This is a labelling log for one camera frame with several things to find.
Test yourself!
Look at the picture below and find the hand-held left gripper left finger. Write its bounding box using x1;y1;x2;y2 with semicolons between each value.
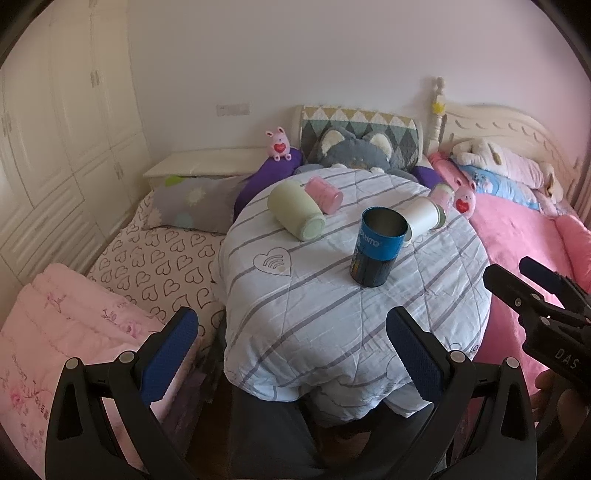
45;306;204;480

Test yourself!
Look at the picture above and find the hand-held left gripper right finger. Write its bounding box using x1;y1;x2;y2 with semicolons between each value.
385;306;539;480

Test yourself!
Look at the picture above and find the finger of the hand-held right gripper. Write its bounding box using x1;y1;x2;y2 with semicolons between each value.
483;263;579;320
518;256;591;320

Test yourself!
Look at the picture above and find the dark blue metal cup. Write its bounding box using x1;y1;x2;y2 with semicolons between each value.
349;207;410;288

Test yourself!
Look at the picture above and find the white cup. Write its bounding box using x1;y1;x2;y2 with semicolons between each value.
398;198;447;243

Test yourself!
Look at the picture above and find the small pink and green cup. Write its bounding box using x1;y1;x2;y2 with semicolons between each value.
428;183;458;217

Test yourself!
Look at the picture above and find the light green cup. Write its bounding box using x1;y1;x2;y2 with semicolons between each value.
267;179;327;242

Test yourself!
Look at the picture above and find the person's right hand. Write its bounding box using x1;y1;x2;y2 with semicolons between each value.
534;368;591;428

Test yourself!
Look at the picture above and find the pink bolster pillow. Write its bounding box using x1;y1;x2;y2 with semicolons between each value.
554;213;591;289

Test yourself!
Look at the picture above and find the pink bedspread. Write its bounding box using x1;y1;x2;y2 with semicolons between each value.
427;154;591;398

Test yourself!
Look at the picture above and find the striped light blue blanket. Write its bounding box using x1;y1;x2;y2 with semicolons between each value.
218;166;492;428

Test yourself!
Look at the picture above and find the heart print bed sheet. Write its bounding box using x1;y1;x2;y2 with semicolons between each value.
87;189;228;333

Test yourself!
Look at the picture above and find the pink plush toy red heart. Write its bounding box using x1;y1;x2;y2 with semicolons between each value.
265;126;293;162
452;179;478;219

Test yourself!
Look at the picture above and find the blue cartoon pillow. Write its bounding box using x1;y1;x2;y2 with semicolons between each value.
457;164;543;210

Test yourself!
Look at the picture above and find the pink floral quilt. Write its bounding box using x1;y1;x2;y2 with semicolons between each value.
0;263;204;462

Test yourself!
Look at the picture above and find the white and pink plush toy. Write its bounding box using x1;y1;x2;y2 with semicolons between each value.
450;137;565;204

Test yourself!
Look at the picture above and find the grey flower print pillow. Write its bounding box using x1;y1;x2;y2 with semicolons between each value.
144;175;252;236

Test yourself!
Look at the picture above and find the cream bed headboard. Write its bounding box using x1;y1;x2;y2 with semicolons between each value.
427;76;591;217

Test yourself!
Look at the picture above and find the white bedside table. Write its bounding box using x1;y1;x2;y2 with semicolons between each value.
142;147;278;191

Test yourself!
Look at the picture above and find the purple pillow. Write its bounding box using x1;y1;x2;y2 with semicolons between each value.
233;147;304;221

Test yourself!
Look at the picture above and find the grey cat plush cushion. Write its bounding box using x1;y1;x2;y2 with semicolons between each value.
295;128;414;178

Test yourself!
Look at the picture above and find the diamond pattern cushion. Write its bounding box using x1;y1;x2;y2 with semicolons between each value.
298;105;424;168

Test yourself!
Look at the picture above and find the white wardrobe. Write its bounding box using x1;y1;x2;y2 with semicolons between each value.
0;0;153;282

